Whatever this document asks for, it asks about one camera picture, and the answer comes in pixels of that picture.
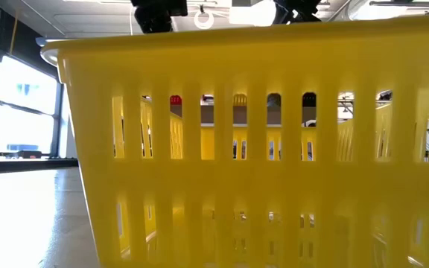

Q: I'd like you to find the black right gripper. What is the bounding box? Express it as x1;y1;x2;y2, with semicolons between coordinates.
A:
273;0;322;24

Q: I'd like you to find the black table edge rail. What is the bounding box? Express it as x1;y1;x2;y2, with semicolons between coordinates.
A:
0;158;80;178

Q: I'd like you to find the yellow hanging cable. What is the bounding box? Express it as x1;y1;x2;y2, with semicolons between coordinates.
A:
8;9;20;57

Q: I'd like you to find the round white ceiling lamp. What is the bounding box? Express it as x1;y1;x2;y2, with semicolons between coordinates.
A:
194;4;215;31

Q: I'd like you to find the grey overhead rail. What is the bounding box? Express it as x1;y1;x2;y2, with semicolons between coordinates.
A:
369;0;429;7

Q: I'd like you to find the red plastic basket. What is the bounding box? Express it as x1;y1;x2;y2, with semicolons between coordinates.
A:
142;95;182;106

